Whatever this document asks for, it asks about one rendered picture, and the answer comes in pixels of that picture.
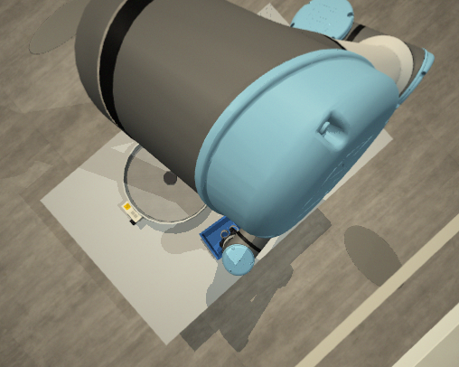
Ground blue crate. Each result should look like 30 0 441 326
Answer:
200 216 240 260

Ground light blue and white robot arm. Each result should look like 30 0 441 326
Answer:
74 0 435 276

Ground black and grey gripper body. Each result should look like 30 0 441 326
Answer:
220 230 237 253

